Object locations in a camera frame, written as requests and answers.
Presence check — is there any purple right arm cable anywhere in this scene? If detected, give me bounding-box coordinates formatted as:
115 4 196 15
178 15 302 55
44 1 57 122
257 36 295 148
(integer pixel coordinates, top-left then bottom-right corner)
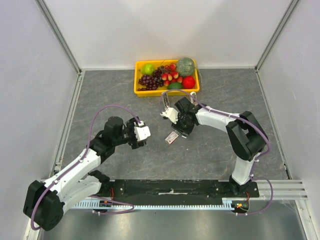
159 89 274 216

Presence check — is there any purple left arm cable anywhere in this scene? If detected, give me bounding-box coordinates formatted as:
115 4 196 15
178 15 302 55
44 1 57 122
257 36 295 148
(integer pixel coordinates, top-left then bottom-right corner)
30 104 146 231

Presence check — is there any green lime fruit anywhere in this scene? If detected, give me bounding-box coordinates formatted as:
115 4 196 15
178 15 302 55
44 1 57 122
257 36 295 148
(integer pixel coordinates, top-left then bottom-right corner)
167 82 183 90

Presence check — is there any dark purple grape bunch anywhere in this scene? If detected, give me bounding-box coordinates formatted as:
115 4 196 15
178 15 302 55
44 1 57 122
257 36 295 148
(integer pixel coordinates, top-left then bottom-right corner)
137 67 164 91

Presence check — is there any green white stapler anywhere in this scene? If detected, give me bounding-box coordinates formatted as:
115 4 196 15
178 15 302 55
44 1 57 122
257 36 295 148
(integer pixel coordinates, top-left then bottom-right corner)
161 93 171 112

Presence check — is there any green netted melon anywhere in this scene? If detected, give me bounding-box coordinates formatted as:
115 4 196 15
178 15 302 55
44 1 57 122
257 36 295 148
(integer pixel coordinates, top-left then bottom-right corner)
176 57 196 78

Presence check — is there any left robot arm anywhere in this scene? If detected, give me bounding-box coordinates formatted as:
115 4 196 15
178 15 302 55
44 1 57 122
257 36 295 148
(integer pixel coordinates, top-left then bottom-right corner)
23 116 151 231

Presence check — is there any aluminium frame rail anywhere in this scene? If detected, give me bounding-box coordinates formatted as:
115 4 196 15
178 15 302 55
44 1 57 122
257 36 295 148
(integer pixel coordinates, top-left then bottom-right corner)
34 178 309 200

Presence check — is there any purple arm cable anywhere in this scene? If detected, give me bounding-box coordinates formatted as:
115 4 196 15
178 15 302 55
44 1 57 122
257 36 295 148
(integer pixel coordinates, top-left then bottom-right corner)
159 89 274 216
30 104 146 231

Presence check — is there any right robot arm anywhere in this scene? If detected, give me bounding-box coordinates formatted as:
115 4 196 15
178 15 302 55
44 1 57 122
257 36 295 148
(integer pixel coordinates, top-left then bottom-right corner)
161 97 270 197

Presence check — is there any green pear fruit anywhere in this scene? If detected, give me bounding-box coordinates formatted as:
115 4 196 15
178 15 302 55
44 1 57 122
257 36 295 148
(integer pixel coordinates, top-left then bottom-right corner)
140 63 155 76

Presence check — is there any yellow plastic tray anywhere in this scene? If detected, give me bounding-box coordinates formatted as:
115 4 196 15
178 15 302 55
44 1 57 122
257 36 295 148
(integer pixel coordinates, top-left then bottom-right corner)
133 57 200 97

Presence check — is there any red white staple box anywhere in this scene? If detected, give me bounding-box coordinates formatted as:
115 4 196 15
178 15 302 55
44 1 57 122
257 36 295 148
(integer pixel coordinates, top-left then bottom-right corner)
164 131 180 145

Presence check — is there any grey slotted cable duct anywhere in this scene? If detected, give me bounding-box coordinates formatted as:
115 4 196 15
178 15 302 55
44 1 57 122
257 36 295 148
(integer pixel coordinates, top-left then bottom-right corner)
71 198 249 212

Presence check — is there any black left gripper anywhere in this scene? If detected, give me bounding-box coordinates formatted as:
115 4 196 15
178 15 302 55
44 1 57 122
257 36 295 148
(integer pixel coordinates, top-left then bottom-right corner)
113 117 147 149

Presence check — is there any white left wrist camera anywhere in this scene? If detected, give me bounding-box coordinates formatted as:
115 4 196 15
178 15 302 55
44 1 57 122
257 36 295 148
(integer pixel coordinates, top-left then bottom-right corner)
134 121 151 142

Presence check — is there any red strawberry cluster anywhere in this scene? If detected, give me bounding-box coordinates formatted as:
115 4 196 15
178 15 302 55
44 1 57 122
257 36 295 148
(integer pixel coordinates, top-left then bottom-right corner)
160 63 183 87

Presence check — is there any white rectangular case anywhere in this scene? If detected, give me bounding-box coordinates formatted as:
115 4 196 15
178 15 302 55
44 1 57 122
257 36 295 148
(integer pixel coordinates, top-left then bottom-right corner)
190 91 198 106

